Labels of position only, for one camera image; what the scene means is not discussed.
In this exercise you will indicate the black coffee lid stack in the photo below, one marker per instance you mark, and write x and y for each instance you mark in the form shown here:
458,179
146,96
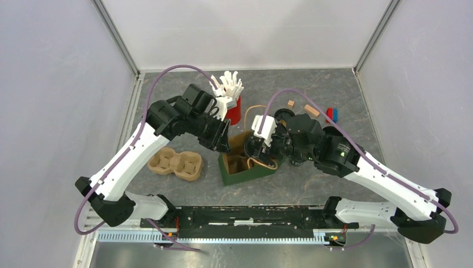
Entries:
283,114

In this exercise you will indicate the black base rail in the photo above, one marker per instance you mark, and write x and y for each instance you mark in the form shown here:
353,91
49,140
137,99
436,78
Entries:
258,223

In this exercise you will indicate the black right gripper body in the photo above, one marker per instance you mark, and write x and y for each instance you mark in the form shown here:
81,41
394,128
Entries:
281,146

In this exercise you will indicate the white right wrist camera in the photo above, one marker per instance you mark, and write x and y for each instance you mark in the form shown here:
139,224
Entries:
264,127

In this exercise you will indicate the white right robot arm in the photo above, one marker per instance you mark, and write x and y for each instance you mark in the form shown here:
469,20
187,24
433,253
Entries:
414,211

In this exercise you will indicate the long wooden block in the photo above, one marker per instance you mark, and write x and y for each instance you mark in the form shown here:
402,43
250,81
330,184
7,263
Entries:
311,110

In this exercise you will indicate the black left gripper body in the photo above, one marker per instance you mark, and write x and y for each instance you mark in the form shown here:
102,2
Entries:
210,127

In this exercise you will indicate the red and blue block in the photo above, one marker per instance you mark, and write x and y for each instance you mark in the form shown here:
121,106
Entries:
332,113

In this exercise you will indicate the small wooden cube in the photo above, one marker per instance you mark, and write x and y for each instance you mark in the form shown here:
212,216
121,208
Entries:
290,104

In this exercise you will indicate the red cup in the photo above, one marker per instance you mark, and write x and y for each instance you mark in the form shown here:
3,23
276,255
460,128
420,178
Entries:
234,114

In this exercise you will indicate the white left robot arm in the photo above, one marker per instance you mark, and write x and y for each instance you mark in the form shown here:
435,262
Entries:
195,112

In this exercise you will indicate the brown cardboard cup carrier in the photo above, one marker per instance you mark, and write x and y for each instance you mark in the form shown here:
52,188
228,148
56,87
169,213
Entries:
185,165

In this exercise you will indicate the white wrapped stirrer bundle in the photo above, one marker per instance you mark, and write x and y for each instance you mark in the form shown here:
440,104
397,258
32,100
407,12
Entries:
228,85

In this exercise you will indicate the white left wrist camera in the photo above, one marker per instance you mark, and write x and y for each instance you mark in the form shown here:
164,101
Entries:
222,104

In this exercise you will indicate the green paper bag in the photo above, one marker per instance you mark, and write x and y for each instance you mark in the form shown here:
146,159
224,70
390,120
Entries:
258,169

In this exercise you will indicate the black coffee cup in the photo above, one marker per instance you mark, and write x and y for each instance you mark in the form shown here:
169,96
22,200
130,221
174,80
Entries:
296,162

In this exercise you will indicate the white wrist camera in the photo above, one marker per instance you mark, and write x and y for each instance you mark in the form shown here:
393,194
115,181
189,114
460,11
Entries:
222,104
264,127

